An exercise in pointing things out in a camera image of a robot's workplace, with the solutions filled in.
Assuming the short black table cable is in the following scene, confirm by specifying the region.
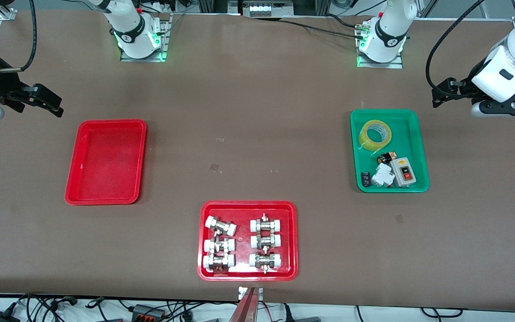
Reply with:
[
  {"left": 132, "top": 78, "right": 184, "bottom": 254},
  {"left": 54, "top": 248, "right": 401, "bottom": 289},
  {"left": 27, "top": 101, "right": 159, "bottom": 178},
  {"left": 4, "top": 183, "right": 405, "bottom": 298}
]
[{"left": 327, "top": 13, "right": 366, "bottom": 29}]

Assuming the grey power box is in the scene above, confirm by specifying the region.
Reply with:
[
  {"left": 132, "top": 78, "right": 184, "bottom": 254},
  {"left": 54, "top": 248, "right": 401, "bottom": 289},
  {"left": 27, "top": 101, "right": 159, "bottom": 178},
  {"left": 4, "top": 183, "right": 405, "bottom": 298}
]
[{"left": 131, "top": 304, "right": 167, "bottom": 320}]

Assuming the red tray with fittings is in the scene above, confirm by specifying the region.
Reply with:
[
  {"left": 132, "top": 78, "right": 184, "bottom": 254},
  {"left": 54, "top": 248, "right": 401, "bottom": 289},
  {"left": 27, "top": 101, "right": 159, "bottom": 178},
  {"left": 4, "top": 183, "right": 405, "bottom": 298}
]
[{"left": 197, "top": 200, "right": 299, "bottom": 282}]

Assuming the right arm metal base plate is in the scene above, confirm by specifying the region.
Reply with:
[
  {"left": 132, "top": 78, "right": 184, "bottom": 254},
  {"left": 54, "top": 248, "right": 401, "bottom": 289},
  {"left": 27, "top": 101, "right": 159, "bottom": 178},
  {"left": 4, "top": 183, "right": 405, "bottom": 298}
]
[{"left": 120, "top": 13, "right": 171, "bottom": 62}]

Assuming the small metal bracket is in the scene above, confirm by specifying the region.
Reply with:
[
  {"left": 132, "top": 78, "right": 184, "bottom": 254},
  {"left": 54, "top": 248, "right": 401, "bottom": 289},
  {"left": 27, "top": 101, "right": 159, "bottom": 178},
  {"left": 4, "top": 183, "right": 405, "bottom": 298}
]
[{"left": 238, "top": 287, "right": 264, "bottom": 300}]

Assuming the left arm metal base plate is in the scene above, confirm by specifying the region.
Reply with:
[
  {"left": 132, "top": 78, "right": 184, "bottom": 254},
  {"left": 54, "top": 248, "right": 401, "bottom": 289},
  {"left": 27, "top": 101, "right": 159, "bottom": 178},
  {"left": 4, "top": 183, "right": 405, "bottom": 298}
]
[{"left": 357, "top": 25, "right": 404, "bottom": 69}]

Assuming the grey push button switch box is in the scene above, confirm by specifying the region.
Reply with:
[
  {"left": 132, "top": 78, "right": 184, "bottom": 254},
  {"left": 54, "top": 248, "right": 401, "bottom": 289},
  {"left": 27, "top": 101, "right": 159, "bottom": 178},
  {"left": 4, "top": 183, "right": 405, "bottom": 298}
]
[{"left": 390, "top": 157, "right": 417, "bottom": 187}]

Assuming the green plastic tray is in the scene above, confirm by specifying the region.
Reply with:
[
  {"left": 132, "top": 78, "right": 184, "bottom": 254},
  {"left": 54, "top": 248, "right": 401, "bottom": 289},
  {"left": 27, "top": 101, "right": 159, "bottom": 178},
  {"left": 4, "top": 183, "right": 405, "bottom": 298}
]
[{"left": 350, "top": 109, "right": 430, "bottom": 193}]

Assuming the long black table cable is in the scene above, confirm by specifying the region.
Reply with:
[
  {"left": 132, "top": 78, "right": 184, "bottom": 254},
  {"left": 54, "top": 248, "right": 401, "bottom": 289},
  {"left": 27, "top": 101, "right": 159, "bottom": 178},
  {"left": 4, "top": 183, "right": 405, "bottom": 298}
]
[{"left": 280, "top": 19, "right": 361, "bottom": 39}]

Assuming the white power strip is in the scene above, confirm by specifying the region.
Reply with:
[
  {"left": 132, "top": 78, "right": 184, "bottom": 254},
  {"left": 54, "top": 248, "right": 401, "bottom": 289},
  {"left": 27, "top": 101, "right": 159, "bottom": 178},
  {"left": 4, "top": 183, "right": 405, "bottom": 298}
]
[{"left": 241, "top": 0, "right": 295, "bottom": 17}]

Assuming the white capped metal pipe fitting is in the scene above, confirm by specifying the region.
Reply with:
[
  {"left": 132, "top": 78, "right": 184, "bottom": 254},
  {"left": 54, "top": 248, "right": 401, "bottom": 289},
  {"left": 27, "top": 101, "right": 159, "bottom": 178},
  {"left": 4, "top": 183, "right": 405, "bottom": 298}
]
[
  {"left": 250, "top": 233, "right": 282, "bottom": 249},
  {"left": 203, "top": 253, "right": 235, "bottom": 272},
  {"left": 249, "top": 251, "right": 282, "bottom": 273},
  {"left": 203, "top": 237, "right": 236, "bottom": 254},
  {"left": 205, "top": 216, "right": 237, "bottom": 237},
  {"left": 250, "top": 214, "right": 283, "bottom": 232}
]

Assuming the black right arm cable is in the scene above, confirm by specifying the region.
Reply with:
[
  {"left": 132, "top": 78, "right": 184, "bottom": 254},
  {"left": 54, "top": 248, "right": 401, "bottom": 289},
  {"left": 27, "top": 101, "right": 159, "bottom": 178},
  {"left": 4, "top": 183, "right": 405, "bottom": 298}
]
[{"left": 0, "top": 0, "right": 38, "bottom": 73}]

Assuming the red metal bar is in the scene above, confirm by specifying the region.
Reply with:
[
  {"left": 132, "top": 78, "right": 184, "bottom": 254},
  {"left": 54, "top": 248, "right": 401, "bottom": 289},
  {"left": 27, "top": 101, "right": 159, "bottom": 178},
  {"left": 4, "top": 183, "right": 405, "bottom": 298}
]
[{"left": 228, "top": 288, "right": 258, "bottom": 322}]

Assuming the empty-type red plastic tray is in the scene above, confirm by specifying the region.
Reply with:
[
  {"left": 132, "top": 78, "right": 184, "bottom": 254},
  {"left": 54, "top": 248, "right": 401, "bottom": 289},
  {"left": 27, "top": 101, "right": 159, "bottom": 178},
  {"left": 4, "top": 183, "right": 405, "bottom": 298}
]
[{"left": 64, "top": 119, "right": 147, "bottom": 206}]

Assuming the yellow tape roll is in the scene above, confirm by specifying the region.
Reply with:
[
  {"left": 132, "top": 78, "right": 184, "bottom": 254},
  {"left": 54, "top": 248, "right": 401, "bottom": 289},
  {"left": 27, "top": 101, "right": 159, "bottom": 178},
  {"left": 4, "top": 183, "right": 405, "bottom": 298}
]
[{"left": 359, "top": 120, "right": 393, "bottom": 154}]

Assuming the white circuit breaker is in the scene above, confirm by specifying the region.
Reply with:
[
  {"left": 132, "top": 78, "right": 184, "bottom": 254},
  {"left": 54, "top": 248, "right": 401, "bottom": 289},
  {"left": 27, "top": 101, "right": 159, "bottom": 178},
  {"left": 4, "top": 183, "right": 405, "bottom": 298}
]
[{"left": 371, "top": 163, "right": 396, "bottom": 187}]

